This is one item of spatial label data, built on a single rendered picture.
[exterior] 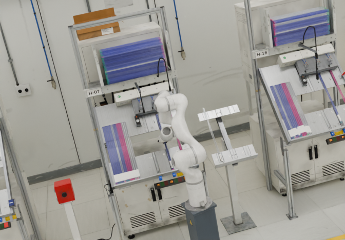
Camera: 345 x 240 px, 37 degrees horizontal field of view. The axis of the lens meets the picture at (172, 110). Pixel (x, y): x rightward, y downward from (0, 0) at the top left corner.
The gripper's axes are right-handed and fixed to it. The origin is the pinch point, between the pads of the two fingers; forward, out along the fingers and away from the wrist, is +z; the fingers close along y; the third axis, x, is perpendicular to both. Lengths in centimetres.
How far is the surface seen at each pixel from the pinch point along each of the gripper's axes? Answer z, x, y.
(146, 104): 0.7, -33.3, 6.5
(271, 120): 58, -7, -109
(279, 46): -7, -54, -114
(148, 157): -0.5, 9.9, 16.1
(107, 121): 5.9, -28.4, 40.4
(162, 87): 0.7, -44.8, -10.0
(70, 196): 9, 23, 82
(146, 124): 4.3, -18.3, 10.6
